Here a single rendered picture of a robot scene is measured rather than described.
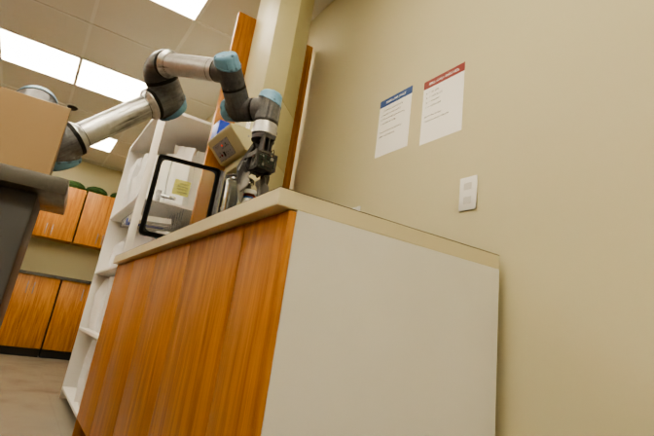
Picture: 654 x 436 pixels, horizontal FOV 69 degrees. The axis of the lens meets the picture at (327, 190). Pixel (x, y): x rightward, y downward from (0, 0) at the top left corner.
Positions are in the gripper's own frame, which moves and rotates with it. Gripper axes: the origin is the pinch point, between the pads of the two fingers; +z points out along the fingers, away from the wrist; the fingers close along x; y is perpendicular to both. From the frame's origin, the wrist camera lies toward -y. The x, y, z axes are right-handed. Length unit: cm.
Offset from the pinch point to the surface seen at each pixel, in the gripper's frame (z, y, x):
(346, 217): 9.5, 42.5, 5.8
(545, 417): 47, 57, 61
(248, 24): -128, -97, 22
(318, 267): 21.9, 42.2, 0.3
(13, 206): 15, -11, -56
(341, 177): -38, -48, 65
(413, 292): 23, 43, 27
